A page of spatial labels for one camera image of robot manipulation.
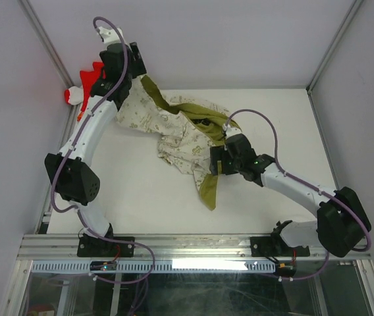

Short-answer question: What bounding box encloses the aluminium corner post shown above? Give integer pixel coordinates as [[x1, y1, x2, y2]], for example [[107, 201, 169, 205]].
[[18, 0, 74, 87], [306, 0, 365, 95]]

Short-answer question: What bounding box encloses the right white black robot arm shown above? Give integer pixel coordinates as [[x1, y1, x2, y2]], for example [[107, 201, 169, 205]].
[[209, 134, 371, 257]]

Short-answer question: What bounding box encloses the grey slotted cable duct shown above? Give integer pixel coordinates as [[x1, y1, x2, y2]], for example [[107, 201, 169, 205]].
[[32, 258, 276, 274]]

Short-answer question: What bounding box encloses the cream green printed jacket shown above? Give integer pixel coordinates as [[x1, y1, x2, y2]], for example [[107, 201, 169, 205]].
[[116, 75, 230, 211]]

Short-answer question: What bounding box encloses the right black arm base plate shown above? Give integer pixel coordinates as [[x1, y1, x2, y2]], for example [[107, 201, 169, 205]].
[[250, 236, 310, 257]]

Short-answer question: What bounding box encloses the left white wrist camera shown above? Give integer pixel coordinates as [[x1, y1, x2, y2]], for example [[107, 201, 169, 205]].
[[95, 26, 126, 47]]

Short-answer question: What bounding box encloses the right aluminium corner post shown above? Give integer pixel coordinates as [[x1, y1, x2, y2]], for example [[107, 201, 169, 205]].
[[306, 0, 365, 95]]

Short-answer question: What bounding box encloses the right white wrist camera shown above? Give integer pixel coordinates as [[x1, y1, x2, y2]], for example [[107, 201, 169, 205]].
[[223, 124, 241, 140]]

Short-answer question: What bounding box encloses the red rainbow striped garment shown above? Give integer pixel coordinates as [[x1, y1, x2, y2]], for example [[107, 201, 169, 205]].
[[64, 61, 104, 122]]

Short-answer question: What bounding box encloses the left aluminium corner post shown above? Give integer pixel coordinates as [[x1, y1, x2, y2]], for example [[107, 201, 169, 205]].
[[18, 0, 74, 87]]

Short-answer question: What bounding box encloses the aluminium front rail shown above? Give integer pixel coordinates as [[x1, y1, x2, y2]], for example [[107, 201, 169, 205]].
[[16, 233, 371, 261]]

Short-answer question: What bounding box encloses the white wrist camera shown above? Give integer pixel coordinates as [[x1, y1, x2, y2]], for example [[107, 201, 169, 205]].
[[95, 26, 126, 47], [223, 124, 241, 140]]

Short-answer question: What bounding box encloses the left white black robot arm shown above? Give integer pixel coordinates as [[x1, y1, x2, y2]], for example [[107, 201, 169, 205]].
[[44, 42, 146, 256]]

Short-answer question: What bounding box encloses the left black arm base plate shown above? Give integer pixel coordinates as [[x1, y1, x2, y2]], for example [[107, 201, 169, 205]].
[[77, 234, 134, 258]]

